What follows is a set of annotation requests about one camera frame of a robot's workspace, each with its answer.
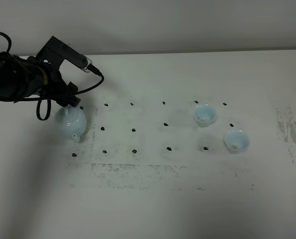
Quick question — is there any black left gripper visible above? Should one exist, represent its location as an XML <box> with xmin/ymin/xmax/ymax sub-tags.
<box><xmin>27</xmin><ymin>36</ymin><xmax>81</xmax><ymax>107</ymax></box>

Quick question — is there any light blue porcelain teapot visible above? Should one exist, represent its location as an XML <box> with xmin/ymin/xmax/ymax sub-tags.
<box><xmin>55</xmin><ymin>106</ymin><xmax>87</xmax><ymax>142</ymax></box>

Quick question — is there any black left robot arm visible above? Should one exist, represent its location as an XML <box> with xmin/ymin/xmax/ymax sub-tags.
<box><xmin>0</xmin><ymin>37</ymin><xmax>88</xmax><ymax>107</ymax></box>

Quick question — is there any far light blue teacup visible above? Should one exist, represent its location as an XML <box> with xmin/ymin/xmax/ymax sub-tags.
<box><xmin>193</xmin><ymin>104</ymin><xmax>217</xmax><ymax>127</ymax></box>

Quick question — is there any light blue teacup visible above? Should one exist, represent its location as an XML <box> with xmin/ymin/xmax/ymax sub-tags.
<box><xmin>193</xmin><ymin>104</ymin><xmax>217</xmax><ymax>127</ymax></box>
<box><xmin>224</xmin><ymin>130</ymin><xmax>250</xmax><ymax>154</ymax></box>

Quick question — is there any near light blue teacup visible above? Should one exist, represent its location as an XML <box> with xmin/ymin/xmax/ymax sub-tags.
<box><xmin>224</xmin><ymin>130</ymin><xmax>250</xmax><ymax>154</ymax></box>

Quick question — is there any black camera cable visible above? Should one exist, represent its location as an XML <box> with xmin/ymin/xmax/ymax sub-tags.
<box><xmin>0</xmin><ymin>31</ymin><xmax>104</xmax><ymax>121</ymax></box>

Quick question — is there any grey wrist depth camera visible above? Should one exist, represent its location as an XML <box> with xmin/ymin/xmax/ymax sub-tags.
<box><xmin>62</xmin><ymin>43</ymin><xmax>92</xmax><ymax>73</ymax></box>

